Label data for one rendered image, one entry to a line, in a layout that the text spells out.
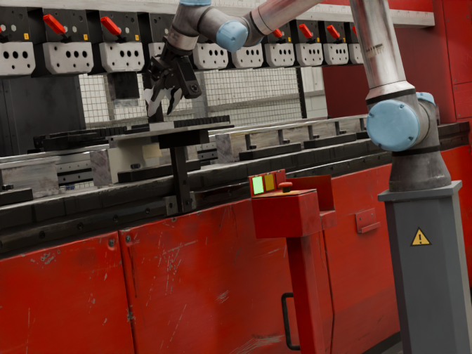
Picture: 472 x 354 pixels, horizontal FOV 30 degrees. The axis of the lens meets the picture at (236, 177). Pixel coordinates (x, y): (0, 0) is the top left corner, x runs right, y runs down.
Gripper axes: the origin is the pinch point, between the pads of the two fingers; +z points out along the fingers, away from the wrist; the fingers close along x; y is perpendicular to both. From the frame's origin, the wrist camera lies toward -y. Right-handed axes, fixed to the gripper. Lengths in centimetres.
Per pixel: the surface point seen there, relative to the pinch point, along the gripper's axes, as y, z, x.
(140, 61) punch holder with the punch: 16.9, -6.0, -2.3
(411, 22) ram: 53, 2, -185
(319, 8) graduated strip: 44, -9, -105
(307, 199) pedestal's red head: -34.6, 8.4, -30.6
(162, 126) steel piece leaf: -1.3, 3.6, -0.7
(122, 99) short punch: 12.7, 3.5, 3.4
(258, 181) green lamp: -19.3, 13.0, -26.7
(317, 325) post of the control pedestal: -53, 41, -35
